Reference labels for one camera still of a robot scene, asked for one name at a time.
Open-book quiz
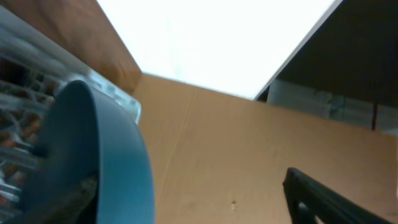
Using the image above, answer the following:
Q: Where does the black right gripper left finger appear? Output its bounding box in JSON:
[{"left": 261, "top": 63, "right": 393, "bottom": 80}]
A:
[{"left": 6, "top": 174, "right": 100, "bottom": 224}]

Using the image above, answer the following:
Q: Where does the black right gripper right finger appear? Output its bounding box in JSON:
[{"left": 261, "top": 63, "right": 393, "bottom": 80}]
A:
[{"left": 283, "top": 167, "right": 390, "bottom": 224}]

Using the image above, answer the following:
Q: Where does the dark blue plate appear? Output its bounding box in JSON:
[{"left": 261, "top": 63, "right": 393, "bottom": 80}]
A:
[{"left": 19, "top": 80, "right": 155, "bottom": 223}]

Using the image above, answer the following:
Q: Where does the grey dishwasher rack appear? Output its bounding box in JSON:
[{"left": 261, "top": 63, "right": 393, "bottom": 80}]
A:
[{"left": 1, "top": 7, "right": 141, "bottom": 222}]

